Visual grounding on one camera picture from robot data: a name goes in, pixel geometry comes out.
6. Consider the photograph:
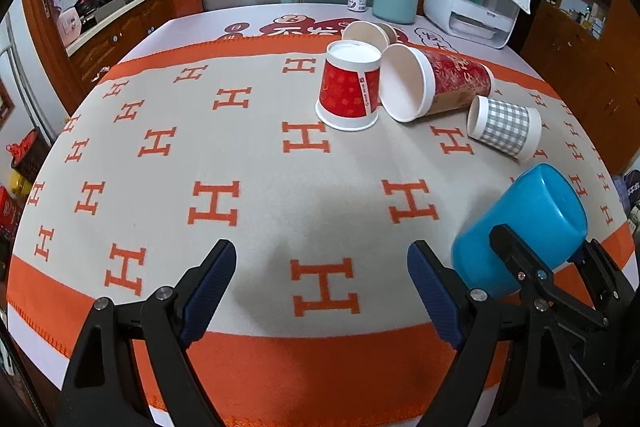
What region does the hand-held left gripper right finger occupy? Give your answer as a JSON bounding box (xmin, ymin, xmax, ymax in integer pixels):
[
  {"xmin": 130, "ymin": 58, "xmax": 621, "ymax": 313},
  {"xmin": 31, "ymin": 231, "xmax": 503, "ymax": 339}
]
[{"xmin": 407, "ymin": 241, "xmax": 584, "ymax": 427}]

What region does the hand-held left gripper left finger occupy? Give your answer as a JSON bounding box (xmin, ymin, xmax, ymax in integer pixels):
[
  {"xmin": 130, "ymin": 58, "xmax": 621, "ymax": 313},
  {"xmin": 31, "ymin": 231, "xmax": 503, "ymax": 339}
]
[{"xmin": 59, "ymin": 239, "xmax": 237, "ymax": 427}]

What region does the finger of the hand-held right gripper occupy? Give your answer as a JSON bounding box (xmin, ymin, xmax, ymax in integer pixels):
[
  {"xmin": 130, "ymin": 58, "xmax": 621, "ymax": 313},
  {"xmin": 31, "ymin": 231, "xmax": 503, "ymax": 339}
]
[
  {"xmin": 489, "ymin": 223, "xmax": 608, "ymax": 333},
  {"xmin": 575, "ymin": 239, "xmax": 624, "ymax": 310}
]

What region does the blue plastic cup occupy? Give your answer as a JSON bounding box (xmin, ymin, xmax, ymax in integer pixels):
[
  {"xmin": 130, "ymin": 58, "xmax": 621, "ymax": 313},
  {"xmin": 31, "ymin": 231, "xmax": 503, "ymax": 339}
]
[{"xmin": 451, "ymin": 164, "xmax": 589, "ymax": 298}]

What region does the grey checkered paper cup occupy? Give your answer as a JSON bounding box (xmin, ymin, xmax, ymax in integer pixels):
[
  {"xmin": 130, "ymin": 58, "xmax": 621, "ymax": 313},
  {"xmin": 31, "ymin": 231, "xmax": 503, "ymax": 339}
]
[{"xmin": 466, "ymin": 95, "xmax": 543, "ymax": 163}]

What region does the tall red gold paper cup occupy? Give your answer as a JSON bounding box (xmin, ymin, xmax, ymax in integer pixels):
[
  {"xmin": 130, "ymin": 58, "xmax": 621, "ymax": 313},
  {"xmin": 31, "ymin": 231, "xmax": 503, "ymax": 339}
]
[{"xmin": 378, "ymin": 44, "xmax": 495, "ymax": 124}]

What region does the brown paper cup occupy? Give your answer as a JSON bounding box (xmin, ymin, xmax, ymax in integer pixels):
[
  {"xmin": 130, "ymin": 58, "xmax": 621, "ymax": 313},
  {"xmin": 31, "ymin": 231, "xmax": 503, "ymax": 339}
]
[{"xmin": 342, "ymin": 20, "xmax": 399, "ymax": 58}]

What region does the orange beige patterned blanket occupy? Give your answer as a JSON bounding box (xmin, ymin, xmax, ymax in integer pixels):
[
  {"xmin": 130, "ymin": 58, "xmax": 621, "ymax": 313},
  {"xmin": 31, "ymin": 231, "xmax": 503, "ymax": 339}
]
[{"xmin": 5, "ymin": 38, "xmax": 637, "ymax": 427}]

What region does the wooden shelf cabinet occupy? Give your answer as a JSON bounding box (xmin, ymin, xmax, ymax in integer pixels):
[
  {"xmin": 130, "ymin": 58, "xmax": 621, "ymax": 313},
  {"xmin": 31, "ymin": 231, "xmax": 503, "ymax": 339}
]
[{"xmin": 510, "ymin": 0, "xmax": 640, "ymax": 175}]

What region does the white printer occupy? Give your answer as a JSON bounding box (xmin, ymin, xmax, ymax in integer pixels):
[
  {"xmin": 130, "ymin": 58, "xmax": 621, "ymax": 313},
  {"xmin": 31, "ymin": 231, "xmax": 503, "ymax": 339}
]
[{"xmin": 423, "ymin": 0, "xmax": 518, "ymax": 50}]

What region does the white printed tablecloth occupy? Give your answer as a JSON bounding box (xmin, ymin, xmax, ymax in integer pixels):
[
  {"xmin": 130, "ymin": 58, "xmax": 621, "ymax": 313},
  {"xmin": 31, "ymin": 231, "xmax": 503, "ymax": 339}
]
[{"xmin": 6, "ymin": 1, "xmax": 531, "ymax": 427}]

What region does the wooden kitchen cabinet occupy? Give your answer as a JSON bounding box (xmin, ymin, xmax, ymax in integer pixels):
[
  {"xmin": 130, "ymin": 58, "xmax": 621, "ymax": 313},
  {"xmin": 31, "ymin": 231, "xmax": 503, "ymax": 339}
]
[{"xmin": 20, "ymin": 0, "xmax": 176, "ymax": 118}]

